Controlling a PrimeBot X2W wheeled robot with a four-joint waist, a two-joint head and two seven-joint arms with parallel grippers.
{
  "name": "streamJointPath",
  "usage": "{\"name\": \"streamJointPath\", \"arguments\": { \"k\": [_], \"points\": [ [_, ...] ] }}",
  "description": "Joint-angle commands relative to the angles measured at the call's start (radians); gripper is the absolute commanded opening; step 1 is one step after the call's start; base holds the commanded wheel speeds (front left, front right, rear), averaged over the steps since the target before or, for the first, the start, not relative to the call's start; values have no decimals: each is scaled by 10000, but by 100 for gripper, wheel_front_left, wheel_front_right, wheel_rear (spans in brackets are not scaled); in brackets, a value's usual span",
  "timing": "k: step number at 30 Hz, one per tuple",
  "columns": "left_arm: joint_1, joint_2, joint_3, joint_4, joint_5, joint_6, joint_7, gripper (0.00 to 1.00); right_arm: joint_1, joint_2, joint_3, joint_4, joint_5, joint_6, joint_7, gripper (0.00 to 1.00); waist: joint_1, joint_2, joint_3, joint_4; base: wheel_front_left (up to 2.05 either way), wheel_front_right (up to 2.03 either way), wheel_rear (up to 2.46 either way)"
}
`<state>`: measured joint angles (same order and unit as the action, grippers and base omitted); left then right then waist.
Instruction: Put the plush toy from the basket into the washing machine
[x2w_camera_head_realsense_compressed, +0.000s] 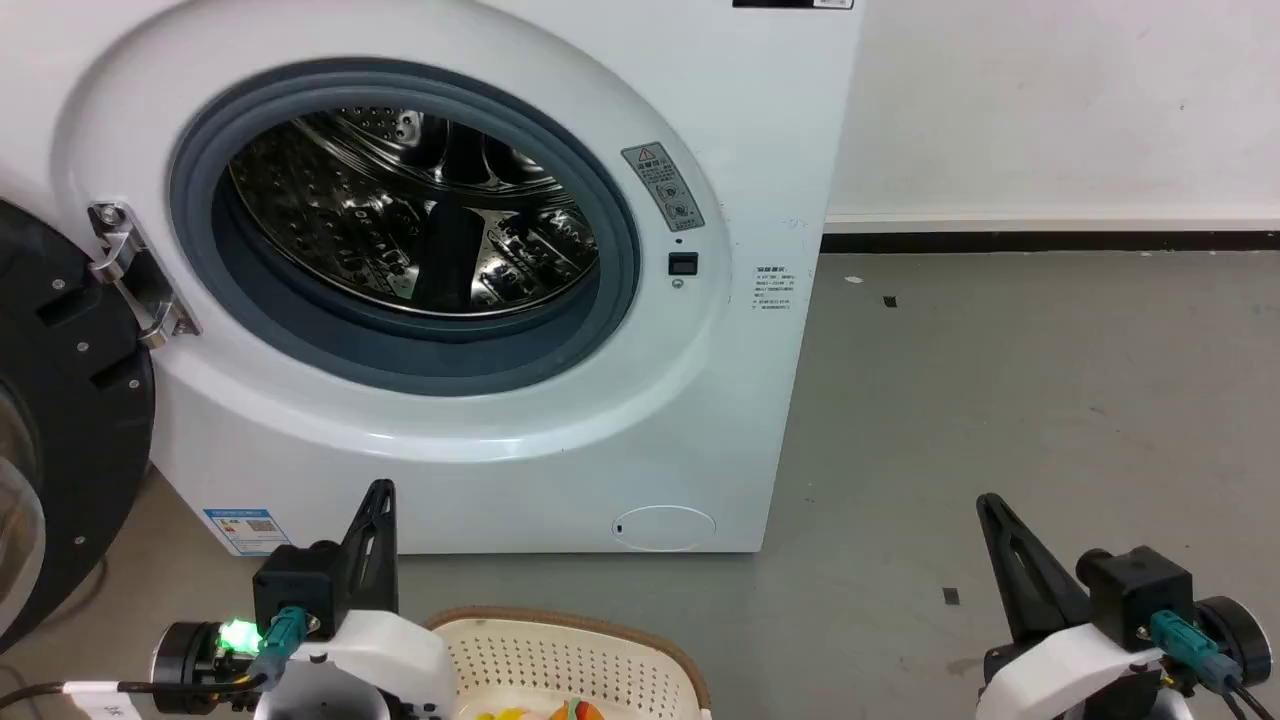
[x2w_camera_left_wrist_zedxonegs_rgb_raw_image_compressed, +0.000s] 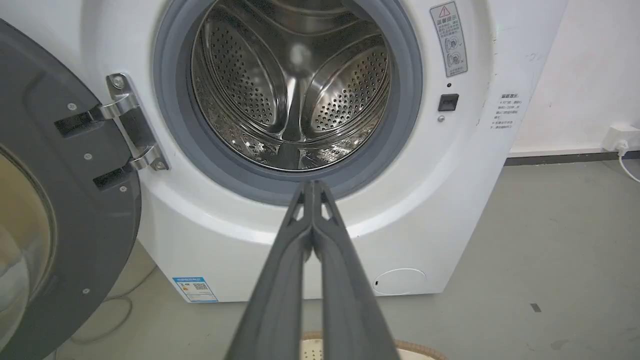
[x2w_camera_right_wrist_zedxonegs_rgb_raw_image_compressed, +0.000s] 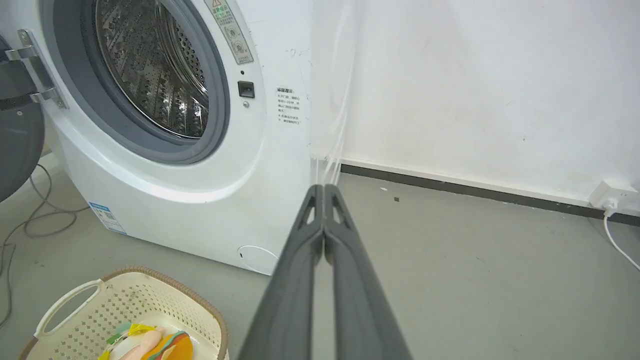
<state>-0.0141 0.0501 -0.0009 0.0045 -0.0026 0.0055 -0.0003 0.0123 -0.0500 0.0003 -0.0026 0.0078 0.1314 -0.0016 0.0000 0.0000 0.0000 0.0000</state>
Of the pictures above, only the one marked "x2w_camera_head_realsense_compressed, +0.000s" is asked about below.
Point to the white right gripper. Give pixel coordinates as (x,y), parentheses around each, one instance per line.
(1070,675)

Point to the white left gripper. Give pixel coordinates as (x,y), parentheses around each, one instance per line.
(390,665)

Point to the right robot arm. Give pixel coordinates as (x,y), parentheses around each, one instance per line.
(1235,635)

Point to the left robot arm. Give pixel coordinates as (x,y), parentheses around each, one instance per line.
(190,655)

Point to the black washing machine door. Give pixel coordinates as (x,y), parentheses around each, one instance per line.
(75,400)

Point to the stainless steel washing machine drum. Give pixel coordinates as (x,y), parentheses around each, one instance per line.
(350,220)

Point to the blue energy label sticker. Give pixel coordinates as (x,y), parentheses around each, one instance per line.
(245,530)

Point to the cream perforated laundry basket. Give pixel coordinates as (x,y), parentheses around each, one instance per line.
(540,655)

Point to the grey rubber door gasket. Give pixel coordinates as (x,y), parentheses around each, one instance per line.
(400,352)

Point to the round white filter cover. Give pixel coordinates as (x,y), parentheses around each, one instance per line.
(664,528)

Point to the black baseboard strip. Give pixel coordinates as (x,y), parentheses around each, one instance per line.
(1050,242)

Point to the white front-load washing machine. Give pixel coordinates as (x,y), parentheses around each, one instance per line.
(700,400)

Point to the silver metal door hinge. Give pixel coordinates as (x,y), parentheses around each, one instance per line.
(140,280)

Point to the small white spec sticker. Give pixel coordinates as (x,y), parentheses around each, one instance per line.
(772,288)

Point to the black door latch slot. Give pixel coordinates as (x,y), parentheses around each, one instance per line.
(683,264)

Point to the grey warning label sticker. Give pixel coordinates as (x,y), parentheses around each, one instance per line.
(662,187)

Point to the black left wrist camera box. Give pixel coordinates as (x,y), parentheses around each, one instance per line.
(295,580)

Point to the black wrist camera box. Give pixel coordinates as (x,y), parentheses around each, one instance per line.
(295,580)
(1140,590)

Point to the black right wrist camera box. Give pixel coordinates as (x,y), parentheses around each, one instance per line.
(1140,590)

